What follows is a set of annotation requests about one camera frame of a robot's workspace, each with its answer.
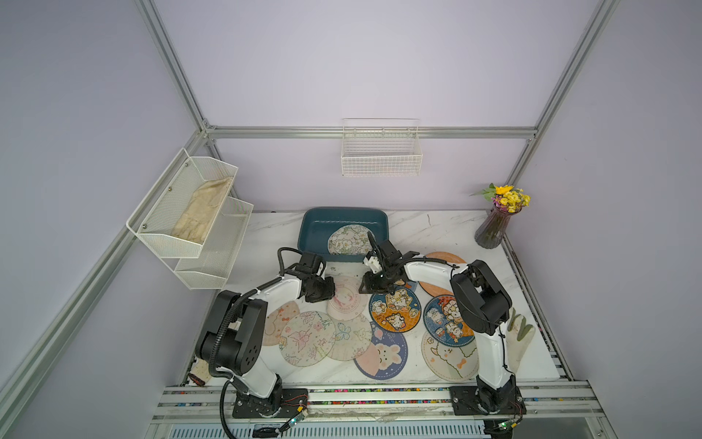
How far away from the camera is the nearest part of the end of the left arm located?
2.44 feet

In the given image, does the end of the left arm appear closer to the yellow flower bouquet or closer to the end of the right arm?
the end of the right arm

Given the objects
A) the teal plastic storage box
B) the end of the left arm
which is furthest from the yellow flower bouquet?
the end of the left arm
